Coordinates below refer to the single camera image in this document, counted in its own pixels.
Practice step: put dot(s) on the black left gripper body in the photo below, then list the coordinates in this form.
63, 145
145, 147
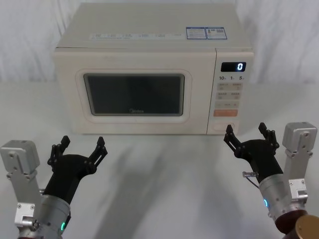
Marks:
67, 171

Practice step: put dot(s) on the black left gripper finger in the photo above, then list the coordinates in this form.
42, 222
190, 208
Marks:
56, 152
98, 155

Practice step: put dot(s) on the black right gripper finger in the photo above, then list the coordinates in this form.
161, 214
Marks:
233, 142
270, 138

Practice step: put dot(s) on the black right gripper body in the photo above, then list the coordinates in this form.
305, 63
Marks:
259, 154

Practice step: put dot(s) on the white table cloth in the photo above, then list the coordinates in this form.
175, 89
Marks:
159, 186

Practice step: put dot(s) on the cream microwave oven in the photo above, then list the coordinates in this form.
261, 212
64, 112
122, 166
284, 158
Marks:
139, 57

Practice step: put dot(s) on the blue and white label sticker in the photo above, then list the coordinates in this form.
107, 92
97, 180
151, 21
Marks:
216, 33
195, 33

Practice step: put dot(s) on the white curtain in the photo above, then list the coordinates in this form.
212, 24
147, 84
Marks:
30, 37

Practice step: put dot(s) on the long white label strip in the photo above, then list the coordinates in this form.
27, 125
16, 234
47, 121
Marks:
134, 36

